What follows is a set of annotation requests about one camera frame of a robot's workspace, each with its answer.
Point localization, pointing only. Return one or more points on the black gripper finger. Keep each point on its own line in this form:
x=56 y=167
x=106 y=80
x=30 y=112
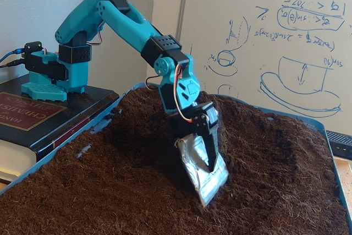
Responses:
x=211 y=149

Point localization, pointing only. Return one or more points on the silver taped gripper finger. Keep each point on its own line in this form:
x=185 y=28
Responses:
x=192 y=160

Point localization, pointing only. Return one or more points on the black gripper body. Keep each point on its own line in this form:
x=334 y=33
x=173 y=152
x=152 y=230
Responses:
x=207 y=121

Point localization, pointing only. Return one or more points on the brown soil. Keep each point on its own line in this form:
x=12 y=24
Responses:
x=110 y=191

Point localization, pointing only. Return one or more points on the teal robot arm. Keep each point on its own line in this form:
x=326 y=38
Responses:
x=126 y=26

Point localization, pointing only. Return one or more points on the whiteboard with blue drawings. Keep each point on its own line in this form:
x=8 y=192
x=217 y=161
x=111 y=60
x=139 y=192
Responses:
x=275 y=53

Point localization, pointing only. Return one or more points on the blue plastic tray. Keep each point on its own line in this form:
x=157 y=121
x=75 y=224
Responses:
x=83 y=151

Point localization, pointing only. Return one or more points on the black vented device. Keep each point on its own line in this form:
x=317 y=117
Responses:
x=341 y=144

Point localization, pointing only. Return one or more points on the black chemistry handbook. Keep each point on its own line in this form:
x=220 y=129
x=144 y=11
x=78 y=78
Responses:
x=16 y=114

